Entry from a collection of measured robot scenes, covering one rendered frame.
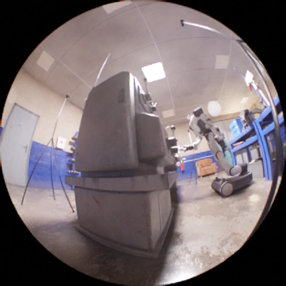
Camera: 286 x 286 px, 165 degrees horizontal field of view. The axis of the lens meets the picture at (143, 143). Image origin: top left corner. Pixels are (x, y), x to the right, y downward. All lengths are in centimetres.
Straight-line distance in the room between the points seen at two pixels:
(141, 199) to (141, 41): 306
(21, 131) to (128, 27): 384
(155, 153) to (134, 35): 283
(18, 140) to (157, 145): 345
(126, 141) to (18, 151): 327
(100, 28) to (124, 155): 294
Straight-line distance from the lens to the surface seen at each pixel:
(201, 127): 166
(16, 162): 342
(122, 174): 55
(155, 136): 51
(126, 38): 298
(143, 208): 48
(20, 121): 366
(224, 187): 145
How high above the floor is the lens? 46
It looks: 20 degrees up
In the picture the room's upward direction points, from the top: 5 degrees counter-clockwise
